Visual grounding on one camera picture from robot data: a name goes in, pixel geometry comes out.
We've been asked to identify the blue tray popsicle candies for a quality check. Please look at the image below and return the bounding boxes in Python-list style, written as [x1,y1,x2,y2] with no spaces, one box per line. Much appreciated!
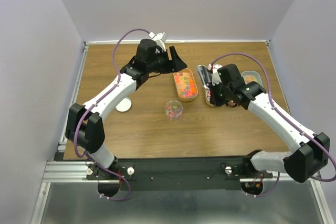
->
[241,70,263,86]

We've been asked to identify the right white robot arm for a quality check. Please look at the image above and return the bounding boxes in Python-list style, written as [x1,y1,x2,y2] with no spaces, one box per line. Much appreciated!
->
[206,64,330,183]

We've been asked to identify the orange tray star candies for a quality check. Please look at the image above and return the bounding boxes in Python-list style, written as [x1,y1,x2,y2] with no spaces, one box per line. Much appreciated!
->
[173,68,198,102]

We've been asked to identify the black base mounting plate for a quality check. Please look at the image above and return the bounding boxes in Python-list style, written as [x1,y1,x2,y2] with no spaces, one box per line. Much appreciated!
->
[86,157,279,192]

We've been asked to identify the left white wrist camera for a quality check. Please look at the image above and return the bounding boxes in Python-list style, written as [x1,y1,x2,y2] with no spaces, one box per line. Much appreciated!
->
[148,31,167,51]

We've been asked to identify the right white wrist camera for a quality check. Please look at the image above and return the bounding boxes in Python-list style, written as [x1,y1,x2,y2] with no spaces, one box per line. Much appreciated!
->
[208,64,222,86]

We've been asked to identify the aluminium frame rail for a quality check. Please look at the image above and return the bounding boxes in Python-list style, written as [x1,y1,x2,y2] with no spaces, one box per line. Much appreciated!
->
[42,161,119,184]

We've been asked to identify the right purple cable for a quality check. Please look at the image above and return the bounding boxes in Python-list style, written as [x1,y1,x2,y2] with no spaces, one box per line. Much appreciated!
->
[209,52,336,198]

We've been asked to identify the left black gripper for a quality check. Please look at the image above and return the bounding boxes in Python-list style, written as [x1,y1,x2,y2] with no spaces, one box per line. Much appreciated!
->
[146,46,187,74]

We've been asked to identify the beige tray swirl lollipops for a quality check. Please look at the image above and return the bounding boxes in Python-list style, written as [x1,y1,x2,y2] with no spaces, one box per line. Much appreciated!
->
[205,88,217,107]

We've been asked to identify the silver metal scoop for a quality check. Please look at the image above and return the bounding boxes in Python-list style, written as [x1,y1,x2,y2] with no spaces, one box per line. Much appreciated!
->
[196,65,212,90]

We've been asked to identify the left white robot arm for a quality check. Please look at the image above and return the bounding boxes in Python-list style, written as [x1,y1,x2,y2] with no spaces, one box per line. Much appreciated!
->
[65,39,187,179]

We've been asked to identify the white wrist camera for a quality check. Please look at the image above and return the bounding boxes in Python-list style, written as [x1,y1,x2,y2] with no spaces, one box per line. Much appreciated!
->
[148,31,167,51]
[208,64,222,86]

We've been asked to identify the clear glass jar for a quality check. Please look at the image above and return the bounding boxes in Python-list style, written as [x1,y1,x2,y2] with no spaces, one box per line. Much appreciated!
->
[165,100,183,120]

